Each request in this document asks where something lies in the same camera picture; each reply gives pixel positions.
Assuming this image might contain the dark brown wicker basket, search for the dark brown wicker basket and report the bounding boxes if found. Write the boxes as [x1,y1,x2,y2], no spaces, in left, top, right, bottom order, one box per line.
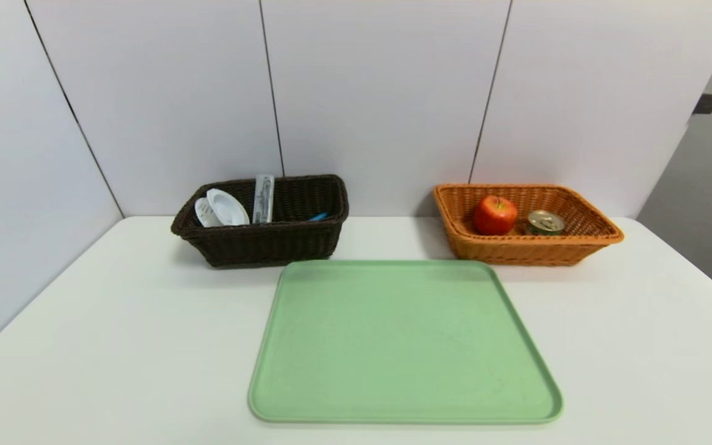
[171,174,350,269]

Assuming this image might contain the white perforated plastic cup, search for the white perforated plastic cup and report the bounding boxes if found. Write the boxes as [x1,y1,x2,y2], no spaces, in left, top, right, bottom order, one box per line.
[194,188,250,228]

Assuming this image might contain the light green plastic tray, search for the light green plastic tray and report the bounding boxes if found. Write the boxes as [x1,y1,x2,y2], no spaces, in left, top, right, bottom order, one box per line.
[247,259,564,425]

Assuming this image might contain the orange wicker basket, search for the orange wicker basket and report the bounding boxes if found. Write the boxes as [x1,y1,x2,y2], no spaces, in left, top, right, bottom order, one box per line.
[434,183,625,267]

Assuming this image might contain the tin can with gold lid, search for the tin can with gold lid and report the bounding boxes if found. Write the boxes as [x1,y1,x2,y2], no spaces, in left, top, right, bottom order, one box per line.
[527,209,567,236]

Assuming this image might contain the grey translucent pen case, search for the grey translucent pen case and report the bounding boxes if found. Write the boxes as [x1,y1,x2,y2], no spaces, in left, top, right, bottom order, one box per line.
[252,174,276,224]

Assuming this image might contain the red apple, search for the red apple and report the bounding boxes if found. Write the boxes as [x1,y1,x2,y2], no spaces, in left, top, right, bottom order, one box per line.
[473,194,519,236]

